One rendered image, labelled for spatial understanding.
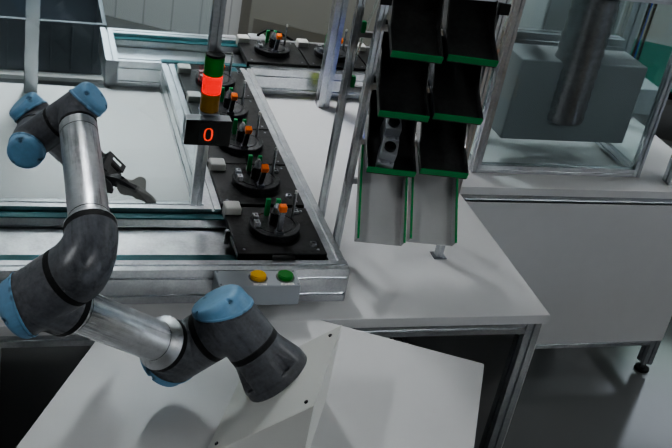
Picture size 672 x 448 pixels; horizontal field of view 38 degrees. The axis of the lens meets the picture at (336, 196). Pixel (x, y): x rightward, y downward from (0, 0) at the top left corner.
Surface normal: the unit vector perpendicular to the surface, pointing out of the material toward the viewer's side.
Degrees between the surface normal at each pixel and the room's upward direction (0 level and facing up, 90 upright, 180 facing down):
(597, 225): 90
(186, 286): 90
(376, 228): 45
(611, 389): 0
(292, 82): 90
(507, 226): 90
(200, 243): 0
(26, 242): 0
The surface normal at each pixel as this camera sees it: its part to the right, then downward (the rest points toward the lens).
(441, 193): 0.18, -0.27
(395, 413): 0.17, -0.87
